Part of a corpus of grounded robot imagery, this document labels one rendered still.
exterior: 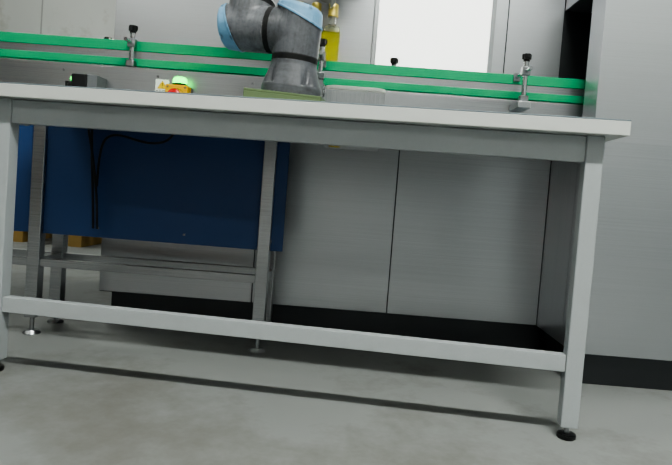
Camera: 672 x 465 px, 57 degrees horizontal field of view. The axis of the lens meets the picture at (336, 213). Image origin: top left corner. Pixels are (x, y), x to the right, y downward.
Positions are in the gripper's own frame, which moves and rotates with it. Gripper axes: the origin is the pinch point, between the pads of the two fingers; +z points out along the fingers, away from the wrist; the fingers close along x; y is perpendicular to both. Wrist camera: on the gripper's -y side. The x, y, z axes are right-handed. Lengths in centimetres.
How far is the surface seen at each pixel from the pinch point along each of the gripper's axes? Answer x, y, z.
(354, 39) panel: -12.1, -7.7, 7.4
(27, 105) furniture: 54, 74, 45
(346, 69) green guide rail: 4.1, -6.0, 21.2
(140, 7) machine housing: -15, 71, 1
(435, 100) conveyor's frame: 5.8, -36.0, 29.5
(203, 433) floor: 81, 17, 115
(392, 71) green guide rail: 4.0, -21.3, 20.8
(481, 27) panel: -13, -52, 0
